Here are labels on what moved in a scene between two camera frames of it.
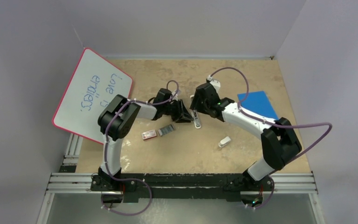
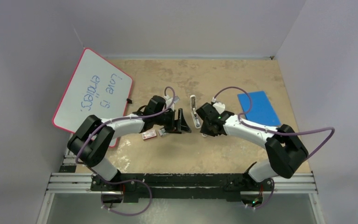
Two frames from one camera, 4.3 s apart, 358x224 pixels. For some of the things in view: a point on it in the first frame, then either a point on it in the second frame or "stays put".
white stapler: [196, 121] stays put
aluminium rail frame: [72, 179] stays put
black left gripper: [181, 115] -> [172, 128]
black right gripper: [196, 105] -> [204, 130]
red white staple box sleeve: [148, 134] stays put
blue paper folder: [258, 102] stays put
